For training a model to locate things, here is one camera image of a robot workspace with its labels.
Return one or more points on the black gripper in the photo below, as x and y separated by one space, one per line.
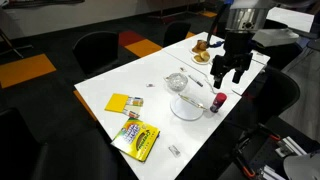
237 43

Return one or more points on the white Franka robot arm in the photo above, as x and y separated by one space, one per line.
246 18

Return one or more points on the golden bread loaf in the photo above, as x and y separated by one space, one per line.
202 56

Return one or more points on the red spice bottle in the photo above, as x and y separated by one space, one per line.
218 101

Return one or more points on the brown braided bread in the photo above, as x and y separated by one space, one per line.
201 45

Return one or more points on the black marker pen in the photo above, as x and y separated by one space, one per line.
195 81

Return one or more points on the thin yellowish stick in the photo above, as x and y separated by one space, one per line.
191 101

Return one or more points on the black office chair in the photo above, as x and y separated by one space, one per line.
50 156
283 55
176 33
96 53
280 93

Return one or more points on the white round plate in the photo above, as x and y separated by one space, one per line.
185 112

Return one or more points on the black orange bar clamp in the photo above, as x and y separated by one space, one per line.
245 163
263 130

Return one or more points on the yellow Crayola marker box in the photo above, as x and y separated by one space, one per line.
136 140

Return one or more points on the open yellow crayon box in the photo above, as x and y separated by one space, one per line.
116 102

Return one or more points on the white rounded cover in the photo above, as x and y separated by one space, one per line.
301 168

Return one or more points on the black tripod leg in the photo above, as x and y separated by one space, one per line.
13 46

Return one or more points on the grey aluminium bracket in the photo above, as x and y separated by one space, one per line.
290 146

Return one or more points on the white flat bracket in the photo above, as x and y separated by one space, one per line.
271 173

